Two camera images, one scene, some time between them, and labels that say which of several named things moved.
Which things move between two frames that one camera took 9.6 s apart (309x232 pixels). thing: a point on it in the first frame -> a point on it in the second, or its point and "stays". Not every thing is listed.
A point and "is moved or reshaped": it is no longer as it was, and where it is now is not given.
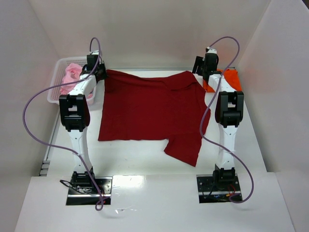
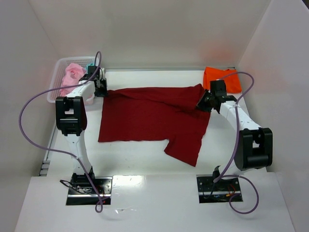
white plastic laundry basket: [57, 75] stays
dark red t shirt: [135, 108] is moved or reshaped
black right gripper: [198, 65] -> [204, 103]
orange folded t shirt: [231, 78] stays
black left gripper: [101, 71] -> [100, 89]
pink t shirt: [72, 73] stays
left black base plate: [82, 195] stays
